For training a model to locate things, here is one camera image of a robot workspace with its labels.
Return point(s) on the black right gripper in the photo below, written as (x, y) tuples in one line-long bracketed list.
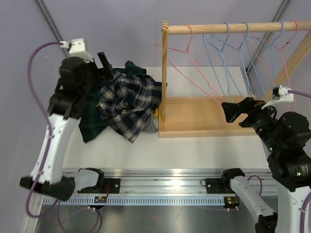
[(249, 105)]

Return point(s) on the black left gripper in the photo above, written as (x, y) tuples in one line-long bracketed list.
[(104, 74)]

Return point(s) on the navy white plaid skirt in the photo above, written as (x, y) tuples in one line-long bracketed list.
[(127, 101)]

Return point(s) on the dark green plaid skirt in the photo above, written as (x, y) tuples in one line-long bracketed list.
[(92, 124)]

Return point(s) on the grey pleated skirt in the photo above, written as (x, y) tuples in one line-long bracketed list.
[(150, 126)]

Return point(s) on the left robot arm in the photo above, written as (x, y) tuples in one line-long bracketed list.
[(77, 78)]

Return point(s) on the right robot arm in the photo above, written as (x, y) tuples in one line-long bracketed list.
[(290, 166)]

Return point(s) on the wooden clothes rack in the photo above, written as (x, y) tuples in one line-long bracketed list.
[(186, 111)]

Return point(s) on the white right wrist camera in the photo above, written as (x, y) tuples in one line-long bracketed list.
[(281, 95)]

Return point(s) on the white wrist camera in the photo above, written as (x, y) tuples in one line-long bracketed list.
[(77, 48), (281, 95)]

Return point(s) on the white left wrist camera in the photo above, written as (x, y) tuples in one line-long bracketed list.
[(77, 48)]

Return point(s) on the aluminium mounting rail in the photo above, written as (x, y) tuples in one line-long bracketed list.
[(183, 187)]

